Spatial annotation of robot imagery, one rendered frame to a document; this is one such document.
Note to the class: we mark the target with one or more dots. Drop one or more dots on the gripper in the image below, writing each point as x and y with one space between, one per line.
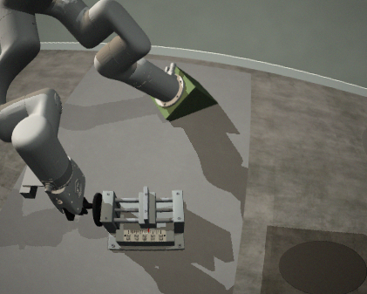
71 194

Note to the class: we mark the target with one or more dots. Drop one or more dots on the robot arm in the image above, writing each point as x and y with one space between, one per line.
35 138

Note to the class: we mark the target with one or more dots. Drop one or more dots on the grey clamp slide with handwheel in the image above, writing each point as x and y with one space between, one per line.
170 220

